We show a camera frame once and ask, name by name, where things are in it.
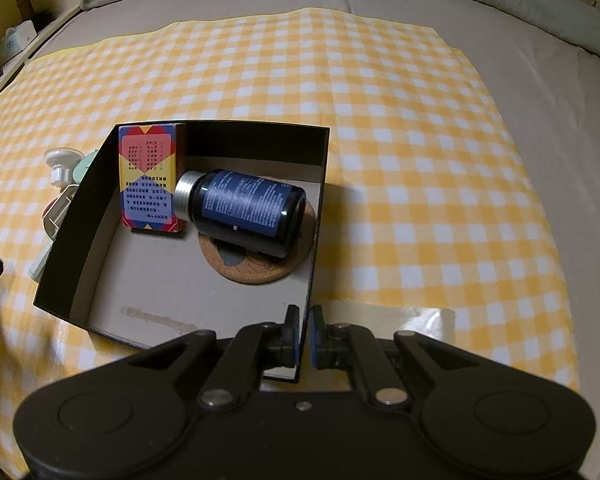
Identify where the mint green tape measure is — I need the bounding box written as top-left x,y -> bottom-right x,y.
72,152 -> 99,186

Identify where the white suction knob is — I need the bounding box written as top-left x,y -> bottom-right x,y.
45,147 -> 86,186

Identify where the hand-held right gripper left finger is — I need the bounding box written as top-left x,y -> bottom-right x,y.
152,304 -> 301,408

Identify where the yellow checked mat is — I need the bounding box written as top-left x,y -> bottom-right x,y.
0,7 -> 581,480

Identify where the round cork panda coaster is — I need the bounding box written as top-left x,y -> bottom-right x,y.
198,199 -> 317,286

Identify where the colourful patterned card box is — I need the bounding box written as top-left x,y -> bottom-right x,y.
117,123 -> 187,235

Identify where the black cardboard box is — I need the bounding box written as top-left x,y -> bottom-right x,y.
33,120 -> 331,384

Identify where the white tissue box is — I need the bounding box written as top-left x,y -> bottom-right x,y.
0,21 -> 38,63

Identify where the dark blue bottle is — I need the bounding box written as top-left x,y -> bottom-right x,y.
174,169 -> 307,260

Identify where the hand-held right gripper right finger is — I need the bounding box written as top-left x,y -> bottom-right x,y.
307,305 -> 462,406

